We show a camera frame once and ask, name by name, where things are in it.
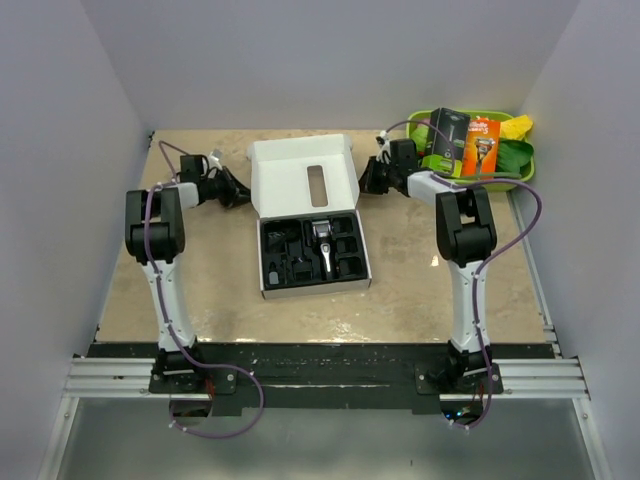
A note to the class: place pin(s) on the silver black hair clipper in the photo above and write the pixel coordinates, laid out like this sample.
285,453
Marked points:
322,236

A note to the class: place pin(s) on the white clipper kit box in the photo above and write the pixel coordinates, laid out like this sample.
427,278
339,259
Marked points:
294,182

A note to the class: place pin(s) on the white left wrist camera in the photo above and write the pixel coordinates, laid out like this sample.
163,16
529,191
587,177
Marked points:
215,159

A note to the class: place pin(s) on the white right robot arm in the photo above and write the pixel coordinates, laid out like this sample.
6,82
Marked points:
465,237

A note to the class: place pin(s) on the green leaf item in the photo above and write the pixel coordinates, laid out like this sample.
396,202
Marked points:
513,155

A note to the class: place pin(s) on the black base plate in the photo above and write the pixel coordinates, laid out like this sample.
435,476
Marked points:
371,376

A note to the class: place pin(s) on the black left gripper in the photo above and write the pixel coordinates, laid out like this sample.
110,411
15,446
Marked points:
237,193

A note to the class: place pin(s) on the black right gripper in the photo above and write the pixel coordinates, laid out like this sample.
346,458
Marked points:
368,182

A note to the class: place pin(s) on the orange razor package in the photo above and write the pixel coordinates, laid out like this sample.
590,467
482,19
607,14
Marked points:
480,152

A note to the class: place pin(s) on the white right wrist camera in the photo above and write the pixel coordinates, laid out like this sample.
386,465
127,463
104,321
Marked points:
383,142

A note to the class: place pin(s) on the green plastic basket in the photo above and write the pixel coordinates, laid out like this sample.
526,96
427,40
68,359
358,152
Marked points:
416,129

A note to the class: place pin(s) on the black razor box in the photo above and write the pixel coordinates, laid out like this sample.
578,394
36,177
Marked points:
446,141

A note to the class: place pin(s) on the yellow cloth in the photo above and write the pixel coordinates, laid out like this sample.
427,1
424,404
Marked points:
516,128

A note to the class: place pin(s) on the aluminium rail frame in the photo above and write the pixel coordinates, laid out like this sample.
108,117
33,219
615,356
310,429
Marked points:
521,378

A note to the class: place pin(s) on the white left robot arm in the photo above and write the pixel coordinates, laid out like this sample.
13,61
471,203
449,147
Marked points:
155,236

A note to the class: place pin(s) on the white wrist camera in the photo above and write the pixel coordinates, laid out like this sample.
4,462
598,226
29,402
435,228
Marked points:
383,142
215,159

